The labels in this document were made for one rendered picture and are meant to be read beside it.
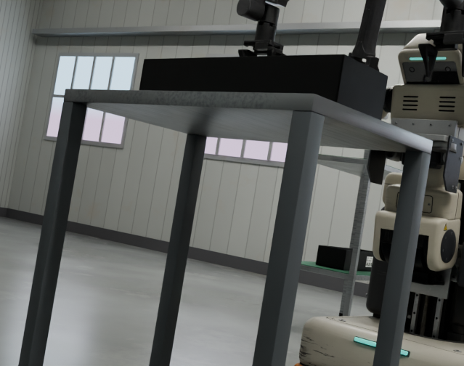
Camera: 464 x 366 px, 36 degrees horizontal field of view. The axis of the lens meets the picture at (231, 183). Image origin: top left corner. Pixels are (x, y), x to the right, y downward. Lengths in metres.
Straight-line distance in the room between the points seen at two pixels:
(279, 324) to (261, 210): 5.83
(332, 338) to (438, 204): 0.53
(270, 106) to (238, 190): 5.94
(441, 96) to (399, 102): 0.14
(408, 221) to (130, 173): 6.74
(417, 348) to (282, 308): 1.07
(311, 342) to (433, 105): 0.85
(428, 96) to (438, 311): 0.70
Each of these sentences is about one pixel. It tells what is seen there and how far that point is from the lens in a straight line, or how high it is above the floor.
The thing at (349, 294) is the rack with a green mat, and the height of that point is 0.25.
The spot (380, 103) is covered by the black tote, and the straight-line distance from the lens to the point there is 1.51.
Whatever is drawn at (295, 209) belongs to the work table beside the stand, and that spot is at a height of 0.61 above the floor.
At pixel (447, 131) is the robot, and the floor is 0.92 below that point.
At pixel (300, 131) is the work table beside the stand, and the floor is 0.73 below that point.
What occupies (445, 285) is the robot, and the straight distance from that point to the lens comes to 2.43.
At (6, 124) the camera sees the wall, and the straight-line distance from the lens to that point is 9.53.
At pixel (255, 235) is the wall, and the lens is 7.03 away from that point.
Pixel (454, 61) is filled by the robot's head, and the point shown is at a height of 1.13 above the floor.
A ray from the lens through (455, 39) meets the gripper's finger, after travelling 1.75.
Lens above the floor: 0.59
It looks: 2 degrees up
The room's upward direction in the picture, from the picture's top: 9 degrees clockwise
